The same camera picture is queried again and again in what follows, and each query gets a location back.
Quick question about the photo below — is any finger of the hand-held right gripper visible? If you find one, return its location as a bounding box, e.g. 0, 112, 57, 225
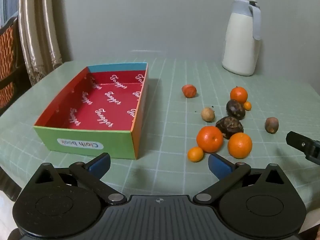
286, 131, 320, 165

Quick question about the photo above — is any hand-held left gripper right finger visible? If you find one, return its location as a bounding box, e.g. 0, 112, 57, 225
193, 153, 292, 204

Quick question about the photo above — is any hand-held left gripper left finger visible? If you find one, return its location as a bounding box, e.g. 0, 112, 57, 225
30, 153, 127, 205

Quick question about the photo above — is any small orange mandarin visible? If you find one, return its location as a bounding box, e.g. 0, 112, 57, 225
187, 146, 204, 162

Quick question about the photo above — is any small brown fruit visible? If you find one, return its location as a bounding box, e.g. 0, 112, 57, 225
265, 117, 279, 134

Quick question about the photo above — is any wrinkled dark passion fruit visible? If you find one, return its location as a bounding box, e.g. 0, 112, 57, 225
215, 116, 244, 140

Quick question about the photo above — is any small tan round fruit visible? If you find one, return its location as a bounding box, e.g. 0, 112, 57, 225
201, 107, 215, 122

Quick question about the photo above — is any smooth dark passion fruit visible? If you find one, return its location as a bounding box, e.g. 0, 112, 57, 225
226, 99, 246, 120

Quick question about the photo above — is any colourful cardboard box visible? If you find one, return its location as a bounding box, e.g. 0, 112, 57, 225
33, 62, 149, 160

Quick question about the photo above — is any small red-orange fruit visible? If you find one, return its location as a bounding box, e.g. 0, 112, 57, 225
181, 84, 197, 98

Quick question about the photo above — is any green grid tablecloth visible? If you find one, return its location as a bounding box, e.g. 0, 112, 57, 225
0, 57, 320, 233

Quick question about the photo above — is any white jug with grey lid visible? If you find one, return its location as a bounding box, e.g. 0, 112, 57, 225
222, 0, 262, 77

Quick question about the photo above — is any orange wicker chair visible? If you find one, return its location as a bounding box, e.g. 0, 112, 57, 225
0, 16, 32, 110

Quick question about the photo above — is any beige curtain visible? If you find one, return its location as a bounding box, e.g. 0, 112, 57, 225
19, 0, 63, 87

